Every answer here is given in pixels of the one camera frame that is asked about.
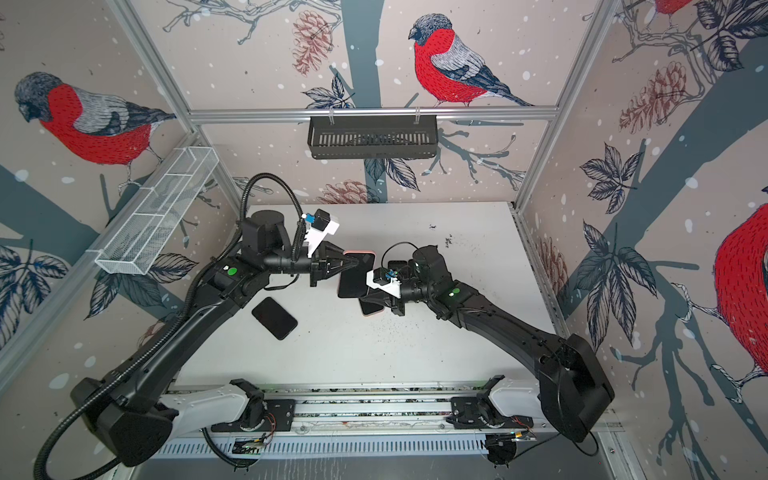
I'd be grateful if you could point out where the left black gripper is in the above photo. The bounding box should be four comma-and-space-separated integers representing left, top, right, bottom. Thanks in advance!
264, 240, 359, 287

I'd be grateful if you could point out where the black phone near left arm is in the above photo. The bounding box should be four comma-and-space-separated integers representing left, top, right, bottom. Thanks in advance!
251, 297, 298, 341

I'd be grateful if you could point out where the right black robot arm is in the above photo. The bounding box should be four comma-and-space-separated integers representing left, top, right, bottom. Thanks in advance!
365, 245, 615, 442

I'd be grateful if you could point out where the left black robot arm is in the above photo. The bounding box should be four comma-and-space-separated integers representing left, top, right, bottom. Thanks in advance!
71, 209, 356, 466

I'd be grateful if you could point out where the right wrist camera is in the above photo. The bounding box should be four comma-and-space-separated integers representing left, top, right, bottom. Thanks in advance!
366, 267, 401, 299

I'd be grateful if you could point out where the right thin black cable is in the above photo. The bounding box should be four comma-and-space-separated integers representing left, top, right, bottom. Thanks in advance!
380, 241, 421, 271

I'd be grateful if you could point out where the black wire wall basket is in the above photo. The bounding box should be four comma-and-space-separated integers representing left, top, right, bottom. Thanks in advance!
307, 115, 439, 160

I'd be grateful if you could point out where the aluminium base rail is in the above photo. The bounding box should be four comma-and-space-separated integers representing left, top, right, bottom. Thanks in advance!
125, 383, 625, 436

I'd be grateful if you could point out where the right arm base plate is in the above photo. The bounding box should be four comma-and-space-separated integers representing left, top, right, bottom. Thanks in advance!
445, 397, 534, 430

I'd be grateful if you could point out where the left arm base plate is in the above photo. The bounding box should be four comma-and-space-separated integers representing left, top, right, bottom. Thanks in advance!
210, 399, 296, 433

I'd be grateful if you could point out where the white mesh wall tray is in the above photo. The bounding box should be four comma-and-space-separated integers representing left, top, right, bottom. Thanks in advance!
95, 146, 219, 275

